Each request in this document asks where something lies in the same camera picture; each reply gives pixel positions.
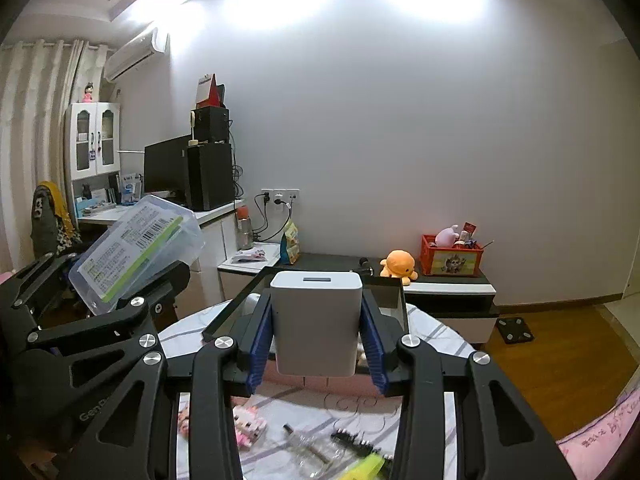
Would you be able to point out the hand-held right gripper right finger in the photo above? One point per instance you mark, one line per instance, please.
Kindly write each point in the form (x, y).
(375, 355)

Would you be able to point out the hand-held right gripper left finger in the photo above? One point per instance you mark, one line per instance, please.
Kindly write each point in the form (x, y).
(257, 355)

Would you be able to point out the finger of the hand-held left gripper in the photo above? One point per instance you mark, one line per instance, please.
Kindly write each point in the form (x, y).
(115, 325)
(30, 285)

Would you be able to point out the pink storage box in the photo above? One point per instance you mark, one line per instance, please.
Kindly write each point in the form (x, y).
(230, 317)

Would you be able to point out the white charger block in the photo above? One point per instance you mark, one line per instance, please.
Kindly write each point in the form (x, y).
(315, 325)

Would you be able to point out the clear plastic box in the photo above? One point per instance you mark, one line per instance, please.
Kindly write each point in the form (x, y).
(135, 250)

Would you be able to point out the black office chair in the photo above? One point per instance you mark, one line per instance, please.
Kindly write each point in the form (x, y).
(50, 230)

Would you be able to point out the striped white tablecloth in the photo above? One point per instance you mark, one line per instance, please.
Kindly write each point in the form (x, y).
(435, 335)

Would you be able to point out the low white side cabinet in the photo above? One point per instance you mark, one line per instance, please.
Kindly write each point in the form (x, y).
(240, 275)

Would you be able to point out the grey yellow jacket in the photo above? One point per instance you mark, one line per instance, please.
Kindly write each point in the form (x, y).
(52, 205)

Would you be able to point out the black hair clip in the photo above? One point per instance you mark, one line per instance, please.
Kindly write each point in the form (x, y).
(357, 441)

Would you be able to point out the orange octopus plush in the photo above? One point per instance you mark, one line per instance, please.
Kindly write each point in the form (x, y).
(399, 266)

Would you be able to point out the clear small bag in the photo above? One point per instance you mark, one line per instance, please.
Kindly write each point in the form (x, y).
(312, 452)

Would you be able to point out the yellow highlighter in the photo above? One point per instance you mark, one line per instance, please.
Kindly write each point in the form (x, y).
(367, 467)

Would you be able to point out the yellow blue snack bag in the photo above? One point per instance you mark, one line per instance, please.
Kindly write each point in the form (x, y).
(290, 245)

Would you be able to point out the red storage crate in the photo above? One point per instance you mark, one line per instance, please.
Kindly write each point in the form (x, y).
(452, 262)

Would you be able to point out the clear bottle red cap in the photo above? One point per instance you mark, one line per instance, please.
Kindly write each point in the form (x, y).
(244, 230)

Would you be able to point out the blue white box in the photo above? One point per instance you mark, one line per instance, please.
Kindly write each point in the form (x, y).
(131, 190)

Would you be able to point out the pink plush toy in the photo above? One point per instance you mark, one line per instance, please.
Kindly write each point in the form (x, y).
(446, 236)

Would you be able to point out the black bathroom scale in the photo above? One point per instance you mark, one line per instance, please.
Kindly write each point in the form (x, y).
(514, 330)

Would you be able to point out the striped beige curtain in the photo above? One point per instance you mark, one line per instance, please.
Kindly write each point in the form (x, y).
(35, 135)

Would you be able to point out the white glass-door cabinet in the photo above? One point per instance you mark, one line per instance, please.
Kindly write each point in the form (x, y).
(92, 140)

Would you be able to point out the black monitor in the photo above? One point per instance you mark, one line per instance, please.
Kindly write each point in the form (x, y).
(165, 165)

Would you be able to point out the black computer tower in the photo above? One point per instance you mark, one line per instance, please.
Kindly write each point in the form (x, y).
(210, 177)

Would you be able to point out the pink doll figure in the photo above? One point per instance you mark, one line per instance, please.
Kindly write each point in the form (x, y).
(89, 94)

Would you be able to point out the small beige desk lamp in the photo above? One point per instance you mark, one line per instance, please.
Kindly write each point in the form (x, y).
(192, 125)

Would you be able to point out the black speaker box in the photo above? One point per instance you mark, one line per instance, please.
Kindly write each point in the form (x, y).
(211, 124)

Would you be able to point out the pink blanket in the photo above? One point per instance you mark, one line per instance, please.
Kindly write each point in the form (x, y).
(610, 435)

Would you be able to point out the red white desk calendar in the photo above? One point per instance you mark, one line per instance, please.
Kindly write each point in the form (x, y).
(210, 92)

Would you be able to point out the white air conditioner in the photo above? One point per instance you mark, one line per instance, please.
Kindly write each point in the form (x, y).
(135, 55)

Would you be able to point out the wall power outlet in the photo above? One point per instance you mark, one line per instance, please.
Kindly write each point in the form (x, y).
(280, 194)

